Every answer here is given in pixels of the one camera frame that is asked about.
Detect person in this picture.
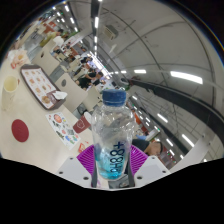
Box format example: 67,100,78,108
131,138,163,158
78,71,104,91

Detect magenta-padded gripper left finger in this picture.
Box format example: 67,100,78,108
55,144,100,188

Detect crumpled food wrapper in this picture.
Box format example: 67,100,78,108
9,48,31,69

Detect white napkin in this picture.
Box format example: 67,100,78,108
52,90,68,101

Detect flat round red coaster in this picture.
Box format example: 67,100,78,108
11,118,30,143

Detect red paper cup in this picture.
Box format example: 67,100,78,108
72,111,93,134

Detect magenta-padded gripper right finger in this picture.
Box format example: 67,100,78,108
126,144,171,188

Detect cream paper cup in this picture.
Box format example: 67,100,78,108
1,75,18,111

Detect printed picture leaflet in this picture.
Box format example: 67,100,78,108
45,111,82,151

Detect dark food tray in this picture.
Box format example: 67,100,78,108
19,63,68,111

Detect ceiling air conditioner unit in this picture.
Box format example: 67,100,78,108
101,24,119,42

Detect clear bottle with blue cap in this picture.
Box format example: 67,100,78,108
90,89,137,181

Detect beige chair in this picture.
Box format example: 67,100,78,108
31,49,56,76
54,72,86,113

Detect ceiling lights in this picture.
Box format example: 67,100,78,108
49,0,208,168

